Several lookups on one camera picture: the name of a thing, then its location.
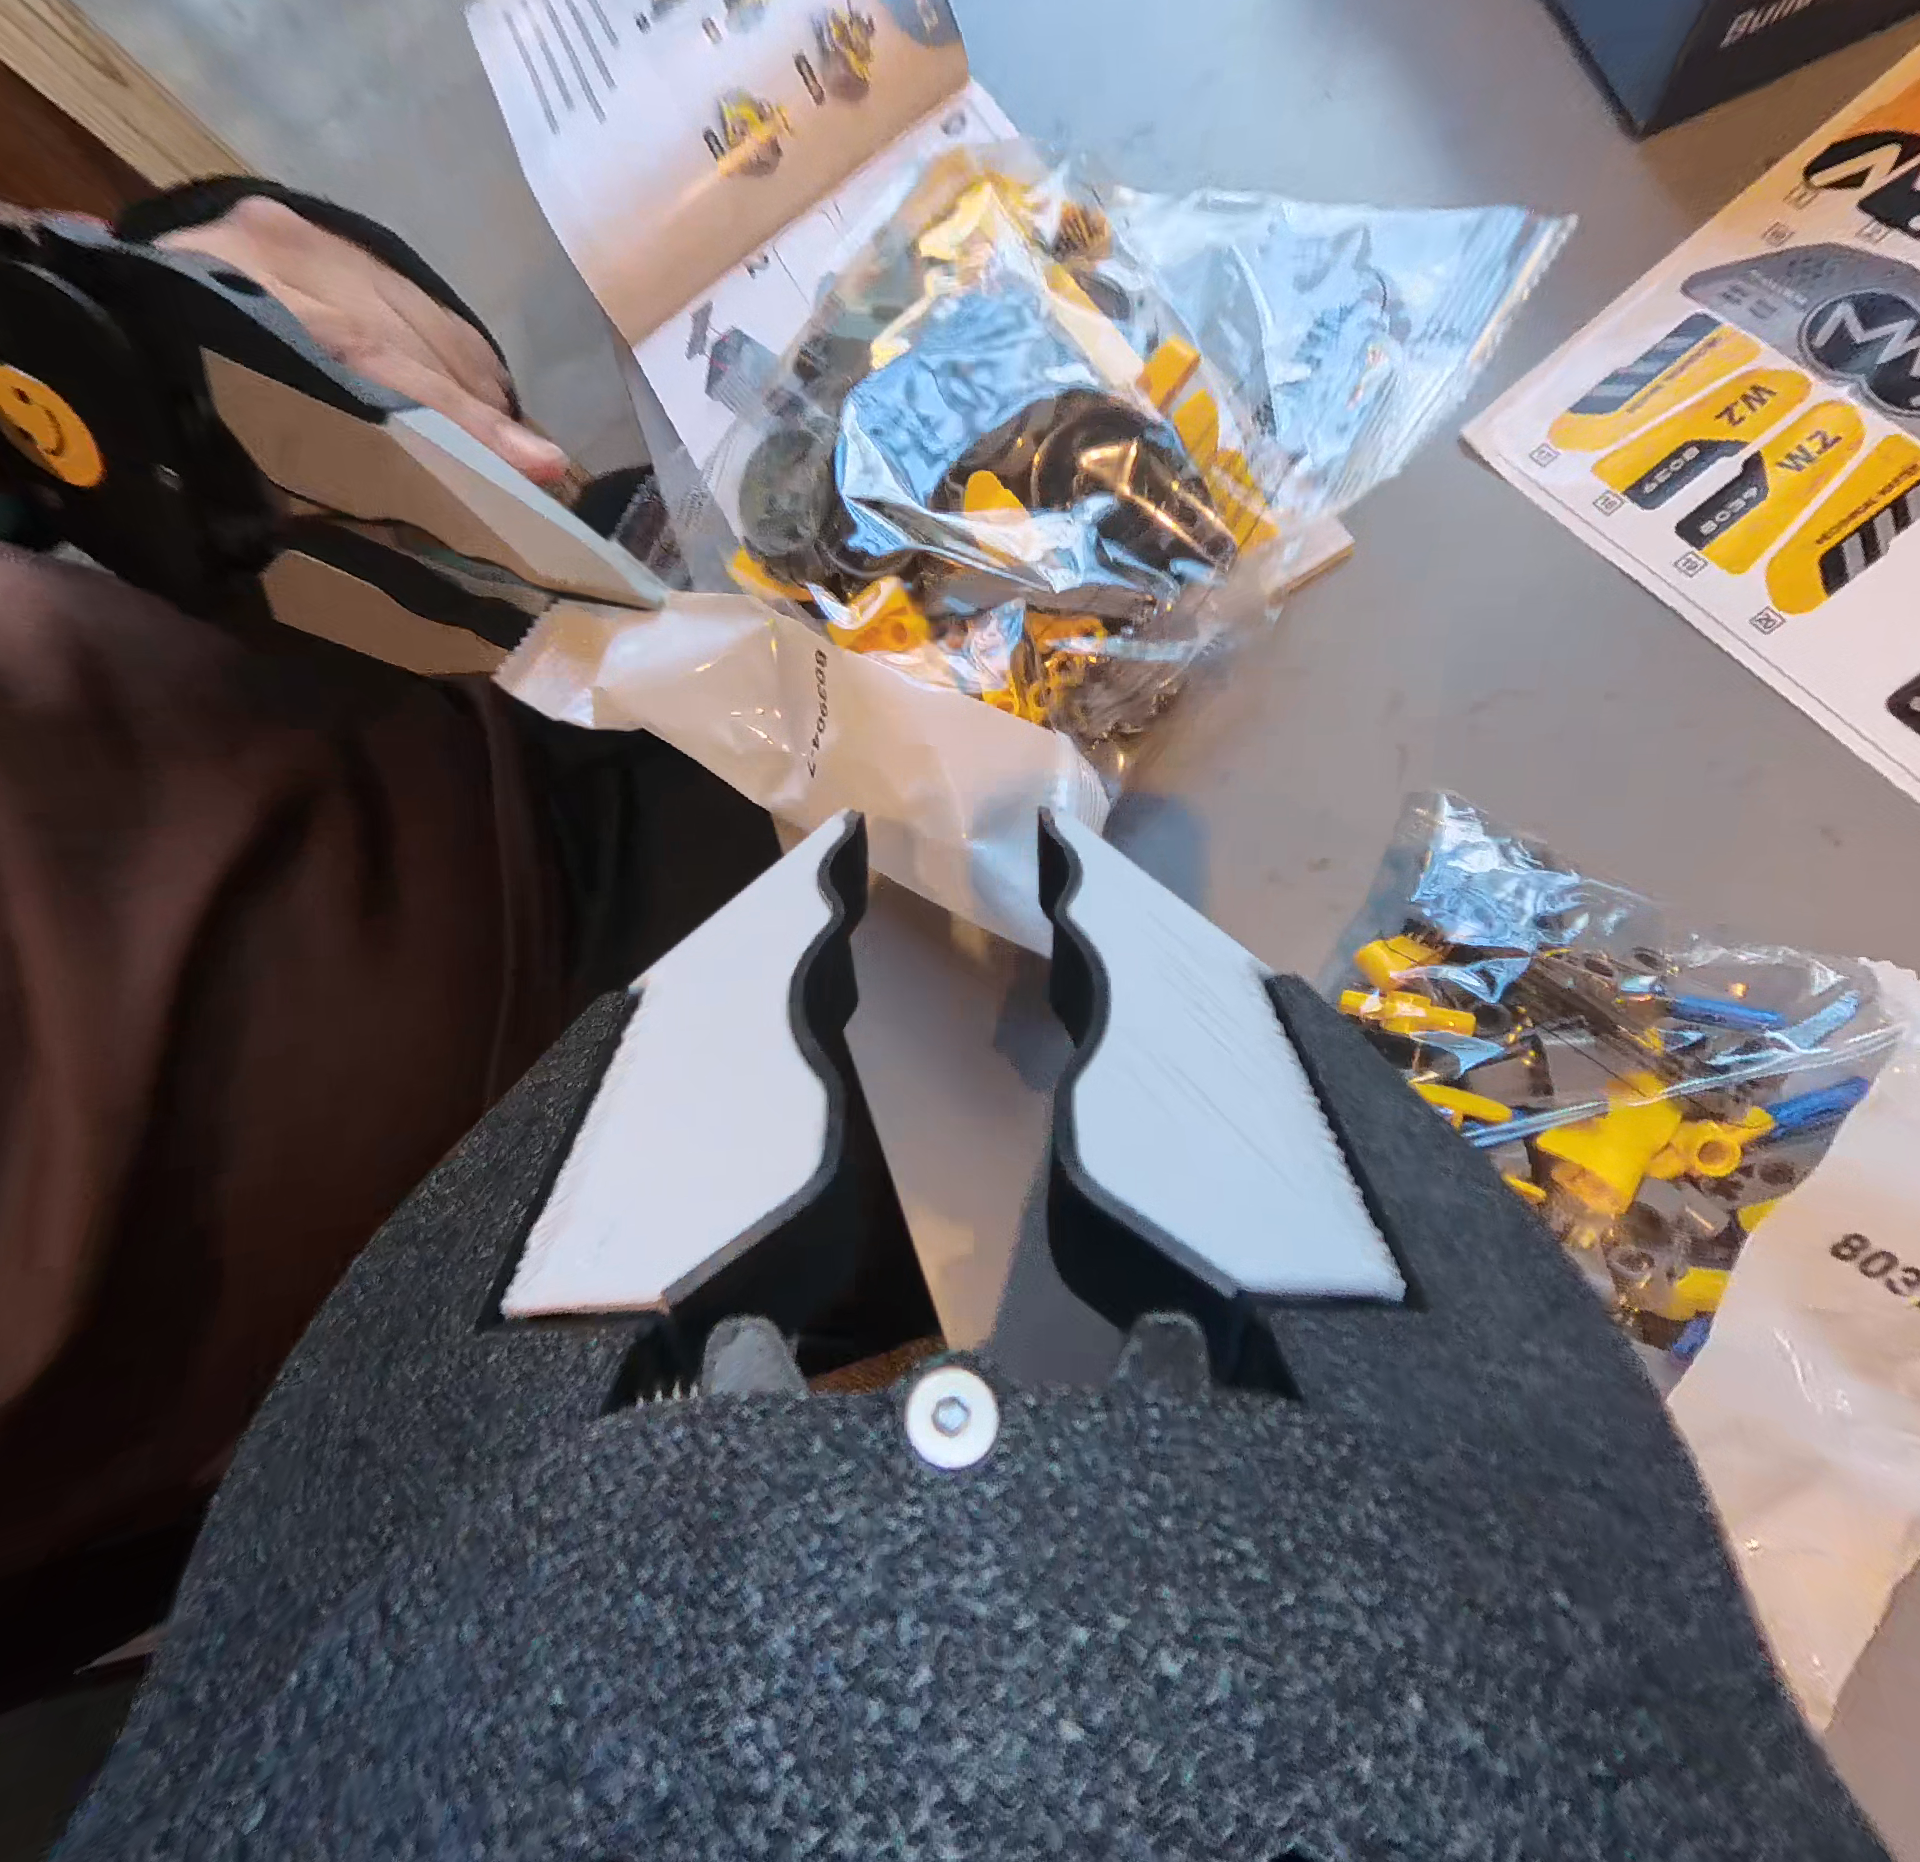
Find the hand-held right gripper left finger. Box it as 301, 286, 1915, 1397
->
500, 809, 873, 1322

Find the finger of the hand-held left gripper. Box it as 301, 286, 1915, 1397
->
199, 347, 674, 615
255, 543, 560, 681

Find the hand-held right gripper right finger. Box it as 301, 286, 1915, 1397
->
1039, 806, 1411, 1305

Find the robot kit instruction booklet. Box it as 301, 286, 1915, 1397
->
466, 0, 1353, 602

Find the clear bag of yellow parts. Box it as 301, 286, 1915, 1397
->
493, 153, 1579, 964

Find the blue cardboard kit box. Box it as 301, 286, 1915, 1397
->
1504, 0, 1920, 137

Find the grey desk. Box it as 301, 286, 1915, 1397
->
61, 0, 1920, 1729

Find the person's left hand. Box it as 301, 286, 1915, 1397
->
155, 196, 571, 487

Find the bag of yellow blue parts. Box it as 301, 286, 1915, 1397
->
1320, 787, 1920, 1729

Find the yellow and black sticker sheet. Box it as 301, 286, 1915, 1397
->
1462, 46, 1920, 829

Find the wooden frame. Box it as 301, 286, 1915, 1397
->
0, 0, 249, 227

